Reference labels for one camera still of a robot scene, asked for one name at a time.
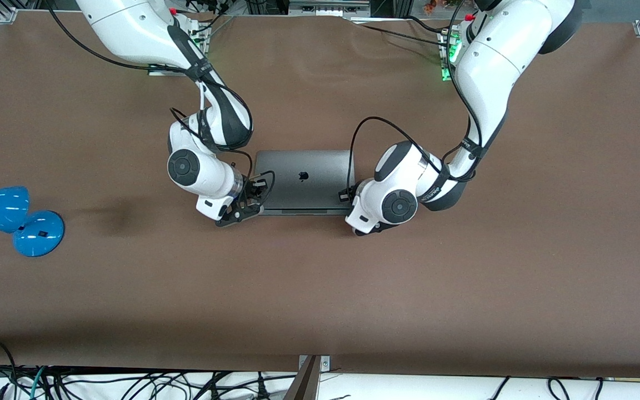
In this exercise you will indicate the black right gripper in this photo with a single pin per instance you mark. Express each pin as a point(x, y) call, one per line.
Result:
point(253, 190)

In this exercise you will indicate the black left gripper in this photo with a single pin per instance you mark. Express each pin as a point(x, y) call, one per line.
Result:
point(346, 195)

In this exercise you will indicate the grey laptop computer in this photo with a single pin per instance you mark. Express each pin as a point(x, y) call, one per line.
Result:
point(303, 191)

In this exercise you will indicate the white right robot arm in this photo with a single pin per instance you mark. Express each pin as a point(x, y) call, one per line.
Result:
point(131, 28)

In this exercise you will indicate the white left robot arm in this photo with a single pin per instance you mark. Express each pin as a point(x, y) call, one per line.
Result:
point(492, 61)

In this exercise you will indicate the grey power box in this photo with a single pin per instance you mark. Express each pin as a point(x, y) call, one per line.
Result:
point(328, 8)

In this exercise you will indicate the blue desk lamp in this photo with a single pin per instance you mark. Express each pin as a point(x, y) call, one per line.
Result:
point(36, 233)

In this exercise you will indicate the small orange object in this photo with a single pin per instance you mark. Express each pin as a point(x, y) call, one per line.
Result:
point(434, 5)

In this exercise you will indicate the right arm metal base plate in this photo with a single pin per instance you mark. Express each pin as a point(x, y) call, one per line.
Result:
point(156, 71)

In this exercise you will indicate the metal table edge bracket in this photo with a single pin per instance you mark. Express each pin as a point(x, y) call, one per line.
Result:
point(309, 383)

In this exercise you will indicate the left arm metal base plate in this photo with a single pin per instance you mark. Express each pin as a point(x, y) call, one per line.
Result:
point(446, 75)

